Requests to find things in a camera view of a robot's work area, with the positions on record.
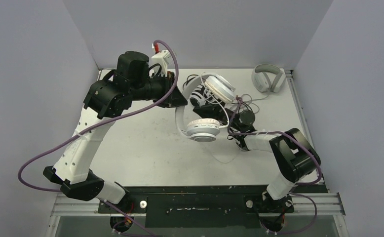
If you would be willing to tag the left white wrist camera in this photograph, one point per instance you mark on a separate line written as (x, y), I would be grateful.
(158, 63)

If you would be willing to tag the aluminium rail frame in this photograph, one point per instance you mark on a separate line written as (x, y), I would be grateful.
(317, 213)

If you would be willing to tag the grey white over-ear headphones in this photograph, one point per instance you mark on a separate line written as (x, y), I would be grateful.
(268, 79)

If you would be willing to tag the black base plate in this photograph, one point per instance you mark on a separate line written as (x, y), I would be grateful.
(204, 206)

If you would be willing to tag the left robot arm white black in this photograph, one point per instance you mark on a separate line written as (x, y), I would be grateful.
(137, 77)

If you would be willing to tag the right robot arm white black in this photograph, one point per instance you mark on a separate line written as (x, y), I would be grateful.
(298, 162)

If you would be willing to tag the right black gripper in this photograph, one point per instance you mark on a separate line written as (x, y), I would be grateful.
(215, 110)

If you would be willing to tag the black and white headphones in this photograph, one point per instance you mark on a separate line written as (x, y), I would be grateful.
(215, 89)

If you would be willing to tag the white wired headphones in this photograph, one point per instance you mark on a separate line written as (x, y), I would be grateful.
(201, 131)

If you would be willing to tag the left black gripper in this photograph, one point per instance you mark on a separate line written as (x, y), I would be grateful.
(175, 99)

